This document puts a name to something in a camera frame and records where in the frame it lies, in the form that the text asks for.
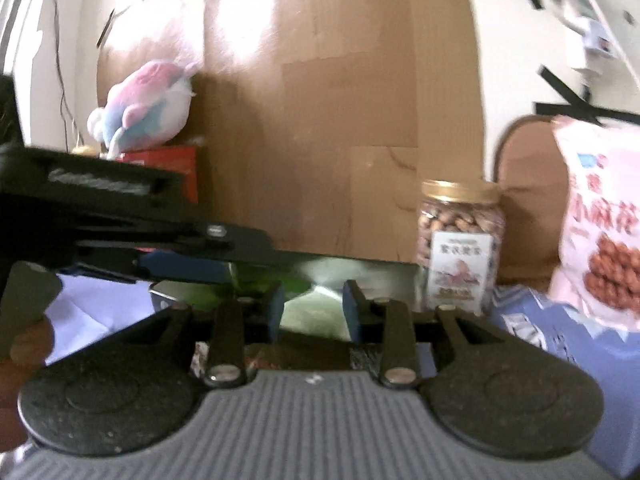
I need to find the thin dark wall cable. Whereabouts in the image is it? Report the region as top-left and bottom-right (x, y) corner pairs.
(51, 0), (82, 147)

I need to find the large cardboard box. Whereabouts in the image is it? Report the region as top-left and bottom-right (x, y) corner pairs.
(95, 0), (493, 266)

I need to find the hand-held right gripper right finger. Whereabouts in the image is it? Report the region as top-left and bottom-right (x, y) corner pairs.
(342, 280), (506, 388)

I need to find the pink and blue plush toy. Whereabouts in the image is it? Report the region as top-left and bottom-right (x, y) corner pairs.
(87, 60), (198, 161)

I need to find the red gift bag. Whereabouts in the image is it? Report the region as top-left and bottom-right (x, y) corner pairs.
(117, 145), (201, 206)

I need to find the pink snack bag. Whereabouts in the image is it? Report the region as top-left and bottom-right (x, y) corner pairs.
(547, 115), (640, 331)

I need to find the brown chair back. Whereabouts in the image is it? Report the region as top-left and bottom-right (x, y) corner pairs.
(492, 115), (571, 281)

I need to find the blue printed tablecloth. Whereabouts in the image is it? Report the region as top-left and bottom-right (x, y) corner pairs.
(42, 275), (640, 480)

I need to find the clear peanut jar gold lid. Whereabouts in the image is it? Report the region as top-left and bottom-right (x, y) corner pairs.
(416, 180), (506, 313)

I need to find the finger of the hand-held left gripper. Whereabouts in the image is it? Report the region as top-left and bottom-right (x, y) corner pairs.
(75, 217), (283, 286)

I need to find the person's left hand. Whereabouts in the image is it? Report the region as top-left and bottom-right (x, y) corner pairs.
(0, 317), (56, 461)

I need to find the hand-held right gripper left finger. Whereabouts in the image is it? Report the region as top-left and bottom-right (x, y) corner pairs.
(125, 284), (284, 388)

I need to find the black printed cardboard box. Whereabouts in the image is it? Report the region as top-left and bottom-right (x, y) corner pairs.
(150, 254), (431, 371)

